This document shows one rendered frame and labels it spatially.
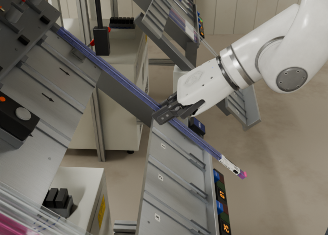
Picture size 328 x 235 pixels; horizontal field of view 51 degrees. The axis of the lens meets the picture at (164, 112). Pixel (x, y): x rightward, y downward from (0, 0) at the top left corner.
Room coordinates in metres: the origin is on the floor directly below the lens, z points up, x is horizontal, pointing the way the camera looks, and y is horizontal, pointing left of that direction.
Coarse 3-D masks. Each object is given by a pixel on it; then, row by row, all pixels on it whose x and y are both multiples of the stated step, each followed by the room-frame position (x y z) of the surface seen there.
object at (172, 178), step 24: (168, 144) 0.68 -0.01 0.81; (192, 144) 0.76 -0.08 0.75; (144, 168) 0.56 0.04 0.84; (168, 168) 0.59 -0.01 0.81; (192, 168) 0.66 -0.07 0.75; (144, 192) 0.48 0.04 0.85; (168, 192) 0.52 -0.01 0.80; (192, 192) 0.57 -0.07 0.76; (144, 216) 0.43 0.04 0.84; (168, 216) 0.46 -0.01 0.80; (192, 216) 0.50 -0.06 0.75
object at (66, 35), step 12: (72, 36) 0.59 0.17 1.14; (84, 48) 0.58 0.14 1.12; (96, 60) 0.58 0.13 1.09; (108, 72) 0.58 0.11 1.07; (132, 84) 0.59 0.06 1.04; (144, 96) 0.58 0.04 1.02; (156, 108) 0.58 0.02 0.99; (192, 132) 0.58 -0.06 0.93; (204, 144) 0.57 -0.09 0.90; (216, 156) 0.57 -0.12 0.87
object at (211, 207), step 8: (208, 160) 0.71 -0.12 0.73; (208, 168) 0.68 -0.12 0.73; (208, 176) 0.65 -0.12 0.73; (208, 184) 0.62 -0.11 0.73; (208, 192) 0.60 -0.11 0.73; (208, 200) 0.57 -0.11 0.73; (208, 208) 0.55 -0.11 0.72; (216, 208) 0.54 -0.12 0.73; (208, 216) 0.53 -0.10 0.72; (216, 216) 0.52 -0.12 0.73; (208, 224) 0.50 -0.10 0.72; (216, 224) 0.50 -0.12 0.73; (216, 232) 0.47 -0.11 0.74
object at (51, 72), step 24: (48, 48) 0.71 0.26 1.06; (72, 48) 0.78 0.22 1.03; (24, 72) 0.59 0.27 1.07; (48, 72) 0.63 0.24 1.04; (72, 72) 0.69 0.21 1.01; (96, 72) 0.75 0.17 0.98; (24, 96) 0.53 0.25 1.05; (48, 96) 0.57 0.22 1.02; (72, 96) 0.61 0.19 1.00; (48, 120) 0.51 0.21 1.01; (72, 120) 0.54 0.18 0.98; (0, 144) 0.40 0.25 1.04; (24, 144) 0.43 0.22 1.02; (48, 144) 0.45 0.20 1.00; (0, 168) 0.36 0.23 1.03; (24, 168) 0.38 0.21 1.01; (48, 168) 0.41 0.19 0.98; (24, 192) 0.35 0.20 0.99
